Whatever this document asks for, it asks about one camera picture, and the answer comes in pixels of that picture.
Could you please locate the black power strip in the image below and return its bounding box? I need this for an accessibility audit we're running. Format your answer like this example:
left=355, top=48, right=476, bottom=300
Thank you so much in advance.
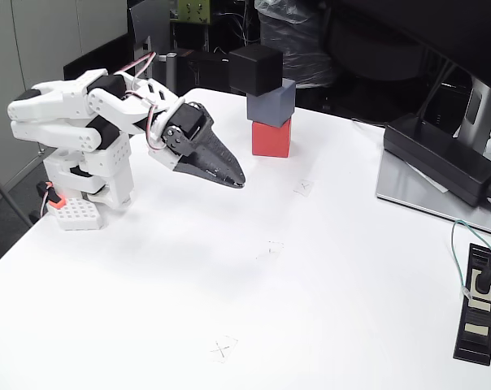
left=452, top=242, right=491, bottom=366

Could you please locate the green circuit board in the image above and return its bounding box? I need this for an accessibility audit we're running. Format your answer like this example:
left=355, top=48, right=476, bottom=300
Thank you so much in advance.
left=176, top=0, right=211, bottom=24

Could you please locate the grey cube block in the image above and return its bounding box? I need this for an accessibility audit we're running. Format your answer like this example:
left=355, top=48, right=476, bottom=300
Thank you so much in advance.
left=246, top=78, right=297, bottom=129

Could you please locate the black flat panel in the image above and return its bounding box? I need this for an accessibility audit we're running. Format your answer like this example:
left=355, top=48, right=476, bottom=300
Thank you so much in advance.
left=63, top=32, right=132, bottom=82

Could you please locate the white paper sheet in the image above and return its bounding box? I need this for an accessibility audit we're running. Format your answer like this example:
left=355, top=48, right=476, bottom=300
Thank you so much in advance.
left=407, top=162, right=450, bottom=194

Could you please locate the orange connector with wires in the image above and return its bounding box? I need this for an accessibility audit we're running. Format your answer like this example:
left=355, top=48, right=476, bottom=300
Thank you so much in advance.
left=37, top=181, right=66, bottom=220

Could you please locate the clear tape X mark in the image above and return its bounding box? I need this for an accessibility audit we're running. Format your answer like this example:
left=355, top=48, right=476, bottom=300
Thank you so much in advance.
left=204, top=335, right=239, bottom=364
left=293, top=178, right=315, bottom=197
left=256, top=240, right=285, bottom=264

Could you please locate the plastic wrapped black bin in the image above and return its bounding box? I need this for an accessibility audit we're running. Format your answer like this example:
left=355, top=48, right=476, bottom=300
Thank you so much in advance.
left=255, top=0, right=338, bottom=89

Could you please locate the silver monitor base plate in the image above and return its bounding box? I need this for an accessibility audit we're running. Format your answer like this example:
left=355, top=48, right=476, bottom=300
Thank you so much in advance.
left=376, top=149, right=491, bottom=239

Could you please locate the green thin cable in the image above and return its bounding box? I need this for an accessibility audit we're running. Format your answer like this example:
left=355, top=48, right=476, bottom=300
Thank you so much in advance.
left=450, top=219, right=491, bottom=298

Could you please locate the black power plug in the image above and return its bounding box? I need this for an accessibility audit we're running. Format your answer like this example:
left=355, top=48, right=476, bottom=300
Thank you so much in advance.
left=471, top=247, right=491, bottom=294

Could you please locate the white perforated clamp block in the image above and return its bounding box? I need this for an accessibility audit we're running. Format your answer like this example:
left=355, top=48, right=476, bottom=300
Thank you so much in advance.
left=46, top=197, right=105, bottom=232

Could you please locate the black power adapter brick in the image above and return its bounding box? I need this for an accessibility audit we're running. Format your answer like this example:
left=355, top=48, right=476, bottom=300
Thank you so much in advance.
left=382, top=113, right=491, bottom=208

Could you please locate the grey metal post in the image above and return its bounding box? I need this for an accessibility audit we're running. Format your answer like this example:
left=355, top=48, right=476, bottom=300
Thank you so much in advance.
left=159, top=51, right=178, bottom=98

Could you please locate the black cube block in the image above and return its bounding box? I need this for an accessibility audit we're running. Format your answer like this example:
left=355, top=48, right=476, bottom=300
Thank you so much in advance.
left=228, top=44, right=284, bottom=98

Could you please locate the black monitor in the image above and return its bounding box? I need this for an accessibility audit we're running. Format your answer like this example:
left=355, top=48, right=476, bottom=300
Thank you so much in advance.
left=326, top=0, right=491, bottom=98

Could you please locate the red cube block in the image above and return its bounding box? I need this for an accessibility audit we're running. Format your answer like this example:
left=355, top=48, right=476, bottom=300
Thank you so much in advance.
left=251, top=117, right=293, bottom=158

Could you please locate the silver monitor stand neck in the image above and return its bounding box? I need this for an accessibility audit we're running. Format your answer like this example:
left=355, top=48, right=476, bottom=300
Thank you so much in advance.
left=456, top=76, right=491, bottom=141

